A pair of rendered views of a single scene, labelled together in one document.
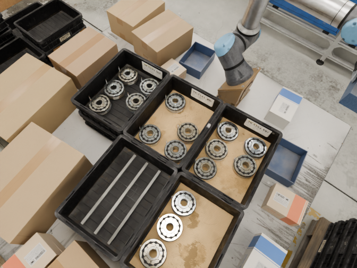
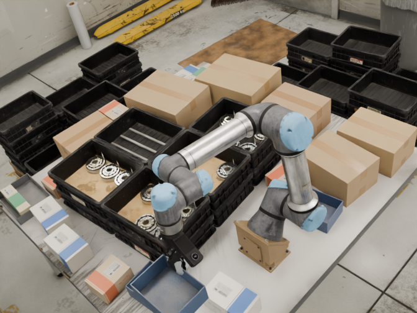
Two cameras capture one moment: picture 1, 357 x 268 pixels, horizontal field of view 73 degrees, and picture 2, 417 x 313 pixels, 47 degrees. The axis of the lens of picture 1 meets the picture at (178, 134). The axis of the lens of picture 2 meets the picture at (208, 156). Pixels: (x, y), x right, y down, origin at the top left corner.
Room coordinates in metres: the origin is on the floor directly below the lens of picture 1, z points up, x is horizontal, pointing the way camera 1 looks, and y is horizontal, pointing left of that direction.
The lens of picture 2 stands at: (1.17, -1.51, 2.42)
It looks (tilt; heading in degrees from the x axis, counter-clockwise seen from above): 42 degrees down; 110
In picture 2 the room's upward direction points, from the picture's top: 12 degrees counter-clockwise
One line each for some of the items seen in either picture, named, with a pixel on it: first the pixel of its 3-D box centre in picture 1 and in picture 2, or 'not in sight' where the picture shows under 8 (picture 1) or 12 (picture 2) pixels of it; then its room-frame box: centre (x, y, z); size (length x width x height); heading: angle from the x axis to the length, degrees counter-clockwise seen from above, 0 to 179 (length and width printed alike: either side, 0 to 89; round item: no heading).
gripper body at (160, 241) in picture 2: not in sight; (172, 239); (0.69, -0.67, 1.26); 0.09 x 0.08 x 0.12; 146
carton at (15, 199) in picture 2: not in sight; (17, 201); (-0.42, -0.14, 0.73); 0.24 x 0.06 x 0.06; 145
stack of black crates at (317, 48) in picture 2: not in sight; (318, 60); (1.01, 1.82, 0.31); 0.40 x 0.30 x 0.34; 147
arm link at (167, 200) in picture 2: not in sight; (166, 204); (0.71, -0.67, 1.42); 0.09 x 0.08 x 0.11; 51
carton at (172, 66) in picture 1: (169, 75); (286, 181); (0.95, 0.09, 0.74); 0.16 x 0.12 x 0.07; 142
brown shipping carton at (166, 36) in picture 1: (162, 40); (337, 167); (1.18, 0.16, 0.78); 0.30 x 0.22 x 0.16; 141
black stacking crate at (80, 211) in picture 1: (121, 194); (141, 141); (0.20, 0.20, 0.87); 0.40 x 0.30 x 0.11; 153
